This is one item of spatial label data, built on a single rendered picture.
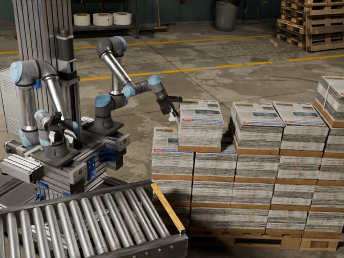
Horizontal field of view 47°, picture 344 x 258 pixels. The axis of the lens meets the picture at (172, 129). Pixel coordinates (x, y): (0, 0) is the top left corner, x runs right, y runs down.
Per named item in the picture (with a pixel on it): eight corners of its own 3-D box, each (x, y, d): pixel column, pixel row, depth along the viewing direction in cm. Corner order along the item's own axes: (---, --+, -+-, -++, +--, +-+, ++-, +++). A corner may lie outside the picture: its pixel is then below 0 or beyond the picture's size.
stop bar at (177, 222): (155, 185, 238) (155, 182, 237) (186, 232, 203) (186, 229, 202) (150, 186, 236) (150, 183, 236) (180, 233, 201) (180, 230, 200)
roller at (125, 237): (111, 197, 233) (110, 190, 230) (136, 253, 195) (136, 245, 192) (102, 199, 231) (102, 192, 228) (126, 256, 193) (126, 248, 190)
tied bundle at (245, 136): (227, 129, 301) (231, 101, 290) (265, 130, 302) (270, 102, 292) (235, 154, 268) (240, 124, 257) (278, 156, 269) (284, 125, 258)
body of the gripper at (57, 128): (65, 143, 205) (57, 133, 213) (66, 128, 201) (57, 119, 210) (50, 145, 200) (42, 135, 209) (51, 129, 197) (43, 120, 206)
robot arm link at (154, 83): (151, 74, 267) (159, 73, 261) (158, 88, 272) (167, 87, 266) (144, 81, 263) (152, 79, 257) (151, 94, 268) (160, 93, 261)
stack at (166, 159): (151, 212, 338) (153, 125, 300) (286, 217, 341) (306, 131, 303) (148, 244, 304) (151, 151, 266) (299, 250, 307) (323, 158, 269)
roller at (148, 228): (132, 193, 237) (132, 186, 235) (160, 246, 199) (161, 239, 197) (124, 195, 236) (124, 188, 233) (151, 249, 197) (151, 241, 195)
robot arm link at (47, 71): (50, 61, 242) (76, 136, 235) (33, 64, 236) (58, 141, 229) (55, 52, 232) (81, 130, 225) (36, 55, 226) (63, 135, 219)
